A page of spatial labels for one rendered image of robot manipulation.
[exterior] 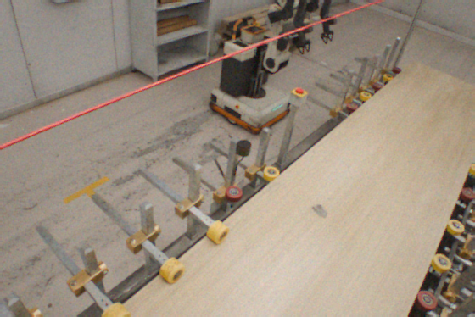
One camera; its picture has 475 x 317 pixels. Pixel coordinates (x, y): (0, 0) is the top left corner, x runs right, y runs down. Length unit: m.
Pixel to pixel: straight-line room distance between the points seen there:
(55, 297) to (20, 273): 0.31
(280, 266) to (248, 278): 0.15
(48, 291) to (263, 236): 1.49
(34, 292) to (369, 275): 1.94
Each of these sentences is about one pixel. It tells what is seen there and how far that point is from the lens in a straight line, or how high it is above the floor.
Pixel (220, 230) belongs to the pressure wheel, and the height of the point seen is 0.98.
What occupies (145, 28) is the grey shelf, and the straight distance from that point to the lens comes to 4.08.
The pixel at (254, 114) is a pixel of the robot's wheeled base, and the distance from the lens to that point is 3.39.
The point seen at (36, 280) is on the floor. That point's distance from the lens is 2.57.
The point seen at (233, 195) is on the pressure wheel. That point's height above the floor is 0.91.
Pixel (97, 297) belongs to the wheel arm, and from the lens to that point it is 1.30.
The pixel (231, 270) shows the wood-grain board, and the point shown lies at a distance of 1.40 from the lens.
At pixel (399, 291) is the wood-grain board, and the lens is 1.58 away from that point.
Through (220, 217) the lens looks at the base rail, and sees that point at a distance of 1.81.
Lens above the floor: 2.09
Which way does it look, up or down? 40 degrees down
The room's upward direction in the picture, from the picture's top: 9 degrees clockwise
